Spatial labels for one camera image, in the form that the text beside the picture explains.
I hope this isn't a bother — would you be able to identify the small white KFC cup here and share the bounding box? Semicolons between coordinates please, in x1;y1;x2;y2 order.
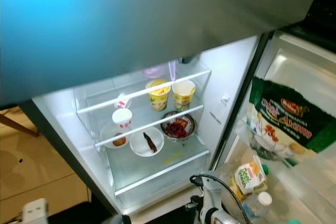
112;109;133;132
115;94;131;110

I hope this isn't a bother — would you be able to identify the glass fridge shelf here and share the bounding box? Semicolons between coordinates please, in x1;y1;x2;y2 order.
94;105;205;147
76;69;212;115

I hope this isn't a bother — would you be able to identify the white fridge cabinet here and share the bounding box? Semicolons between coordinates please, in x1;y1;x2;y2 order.
21;30;279;216

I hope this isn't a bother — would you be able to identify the white bowl brown food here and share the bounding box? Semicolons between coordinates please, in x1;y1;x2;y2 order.
99;123;130;149

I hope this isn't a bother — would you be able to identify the white plate dark food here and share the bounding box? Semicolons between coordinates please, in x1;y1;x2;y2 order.
130;126;165;158

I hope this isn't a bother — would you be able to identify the grey freezer door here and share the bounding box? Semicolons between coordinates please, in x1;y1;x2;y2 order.
0;0;327;111

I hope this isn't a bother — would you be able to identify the yellow noodle cup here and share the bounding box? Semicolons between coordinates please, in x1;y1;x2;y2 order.
172;80;197;112
146;79;172;112

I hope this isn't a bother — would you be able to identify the clear crisper drawer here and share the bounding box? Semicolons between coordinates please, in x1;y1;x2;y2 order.
104;135;212;211

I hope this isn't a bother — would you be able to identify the purple plastic scoop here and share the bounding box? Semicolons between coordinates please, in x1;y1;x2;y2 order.
143;62;183;81

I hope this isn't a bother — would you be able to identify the steel bowl red food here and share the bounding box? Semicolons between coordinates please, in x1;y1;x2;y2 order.
160;111;196;141

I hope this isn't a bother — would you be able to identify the white capped clear bottle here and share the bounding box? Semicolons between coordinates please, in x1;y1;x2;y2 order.
241;191;275;224

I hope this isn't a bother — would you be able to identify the green white snack bag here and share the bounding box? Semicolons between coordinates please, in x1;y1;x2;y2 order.
248;76;336;165

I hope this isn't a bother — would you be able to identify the grey kitchen counter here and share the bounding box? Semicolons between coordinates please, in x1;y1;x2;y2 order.
302;0;336;42

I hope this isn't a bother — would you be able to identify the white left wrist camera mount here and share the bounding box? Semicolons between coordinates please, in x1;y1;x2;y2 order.
22;198;49;224

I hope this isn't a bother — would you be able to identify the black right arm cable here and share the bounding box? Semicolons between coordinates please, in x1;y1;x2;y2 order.
189;173;248;224

